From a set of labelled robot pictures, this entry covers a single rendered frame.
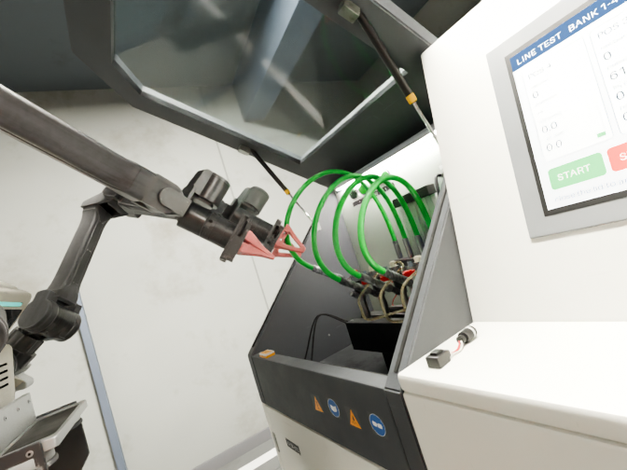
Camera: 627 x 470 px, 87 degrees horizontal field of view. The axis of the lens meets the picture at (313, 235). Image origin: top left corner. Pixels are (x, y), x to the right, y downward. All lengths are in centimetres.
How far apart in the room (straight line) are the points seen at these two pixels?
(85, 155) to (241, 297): 218
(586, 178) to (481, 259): 20
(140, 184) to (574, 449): 67
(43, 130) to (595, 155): 79
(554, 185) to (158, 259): 243
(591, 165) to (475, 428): 40
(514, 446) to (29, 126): 75
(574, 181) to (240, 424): 259
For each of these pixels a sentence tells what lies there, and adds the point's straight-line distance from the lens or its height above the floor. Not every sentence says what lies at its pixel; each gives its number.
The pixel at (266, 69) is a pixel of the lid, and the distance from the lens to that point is 101.
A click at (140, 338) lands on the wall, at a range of 265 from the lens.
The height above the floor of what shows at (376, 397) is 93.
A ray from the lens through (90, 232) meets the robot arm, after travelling 114.
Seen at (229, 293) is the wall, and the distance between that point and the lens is 268.
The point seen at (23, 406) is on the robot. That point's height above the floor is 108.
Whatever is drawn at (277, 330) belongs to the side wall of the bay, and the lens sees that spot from 117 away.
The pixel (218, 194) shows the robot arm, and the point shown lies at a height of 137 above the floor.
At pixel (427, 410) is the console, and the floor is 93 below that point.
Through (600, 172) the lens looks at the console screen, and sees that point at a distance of 62.
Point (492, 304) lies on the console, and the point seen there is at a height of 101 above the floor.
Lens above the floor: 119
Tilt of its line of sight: 4 degrees up
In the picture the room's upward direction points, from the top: 18 degrees counter-clockwise
